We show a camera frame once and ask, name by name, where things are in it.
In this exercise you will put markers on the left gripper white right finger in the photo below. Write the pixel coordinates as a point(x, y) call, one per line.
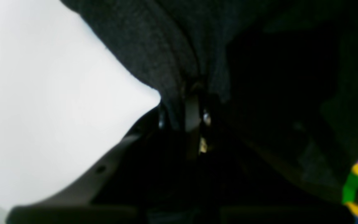
point(239, 186)

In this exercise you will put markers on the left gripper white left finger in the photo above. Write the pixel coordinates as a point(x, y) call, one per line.
point(145, 179)

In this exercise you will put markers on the black t-shirt with colourful print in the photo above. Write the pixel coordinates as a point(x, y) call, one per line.
point(283, 75)

